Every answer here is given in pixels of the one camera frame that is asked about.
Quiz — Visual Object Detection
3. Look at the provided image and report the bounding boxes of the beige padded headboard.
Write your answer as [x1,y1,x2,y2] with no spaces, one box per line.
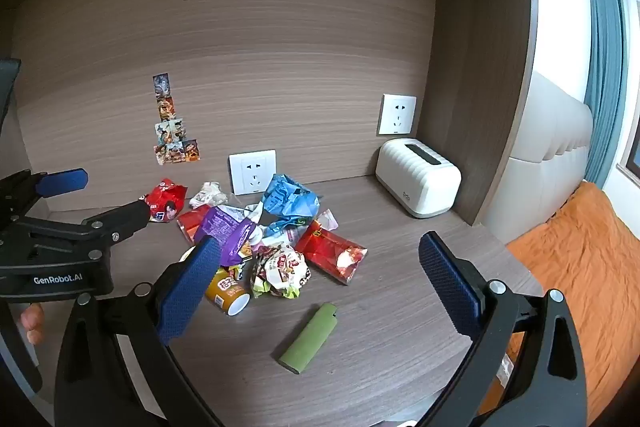
[502,72,595,245]

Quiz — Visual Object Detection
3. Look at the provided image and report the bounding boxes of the teal curtain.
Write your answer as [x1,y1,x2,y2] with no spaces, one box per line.
[582,0,628,190]

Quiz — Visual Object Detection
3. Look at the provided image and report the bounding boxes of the purple snack wrapper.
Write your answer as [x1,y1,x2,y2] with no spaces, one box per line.
[194,204,258,265]

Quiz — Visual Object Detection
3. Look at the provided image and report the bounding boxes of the bed with orange blanket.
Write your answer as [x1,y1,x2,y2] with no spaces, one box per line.
[492,181,640,427]

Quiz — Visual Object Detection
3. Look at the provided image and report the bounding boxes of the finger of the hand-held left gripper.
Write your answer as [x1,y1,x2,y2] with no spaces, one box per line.
[0,168,90,228]
[0,201,151,258]

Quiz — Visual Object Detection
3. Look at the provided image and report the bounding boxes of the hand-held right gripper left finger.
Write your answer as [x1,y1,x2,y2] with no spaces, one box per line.
[54,236,223,427]

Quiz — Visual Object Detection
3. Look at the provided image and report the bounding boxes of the wooden desk hutch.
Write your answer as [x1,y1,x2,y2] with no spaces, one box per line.
[0,0,538,238]

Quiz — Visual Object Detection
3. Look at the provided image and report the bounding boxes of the yellow paper cup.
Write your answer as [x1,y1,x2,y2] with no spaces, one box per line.
[205,266,251,317]

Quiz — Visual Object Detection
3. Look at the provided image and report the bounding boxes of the white tissue box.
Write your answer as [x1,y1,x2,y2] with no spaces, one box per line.
[376,138,462,219]

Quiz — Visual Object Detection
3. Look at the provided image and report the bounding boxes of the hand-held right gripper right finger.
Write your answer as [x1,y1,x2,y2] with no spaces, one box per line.
[419,231,588,427]

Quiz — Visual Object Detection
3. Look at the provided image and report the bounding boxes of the silver wrapper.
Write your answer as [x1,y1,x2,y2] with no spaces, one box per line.
[189,181,228,208]

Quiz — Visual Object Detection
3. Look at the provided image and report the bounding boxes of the green lighter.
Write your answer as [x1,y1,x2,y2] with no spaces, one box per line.
[278,303,338,375]

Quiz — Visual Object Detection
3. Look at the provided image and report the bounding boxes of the blue wrapper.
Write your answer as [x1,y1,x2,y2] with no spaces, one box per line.
[262,173,320,228]

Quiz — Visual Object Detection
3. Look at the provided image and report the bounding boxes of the person's left hand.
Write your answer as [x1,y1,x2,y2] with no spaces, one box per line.
[20,303,47,346]

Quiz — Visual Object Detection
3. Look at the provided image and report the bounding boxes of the white wall socket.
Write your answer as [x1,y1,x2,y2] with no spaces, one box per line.
[378,94,417,136]
[229,150,277,196]

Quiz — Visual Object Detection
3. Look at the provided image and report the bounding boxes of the white and red wrapper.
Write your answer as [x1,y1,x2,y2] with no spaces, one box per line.
[250,243,312,299]

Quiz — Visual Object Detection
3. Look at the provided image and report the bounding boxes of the red snack wrapper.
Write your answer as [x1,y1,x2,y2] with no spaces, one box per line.
[137,178,188,224]

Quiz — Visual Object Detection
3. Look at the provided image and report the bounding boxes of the window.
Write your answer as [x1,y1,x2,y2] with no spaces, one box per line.
[615,0,640,188]

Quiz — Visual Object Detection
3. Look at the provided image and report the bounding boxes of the red foil packet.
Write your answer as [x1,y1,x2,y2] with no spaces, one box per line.
[295,219,368,285]

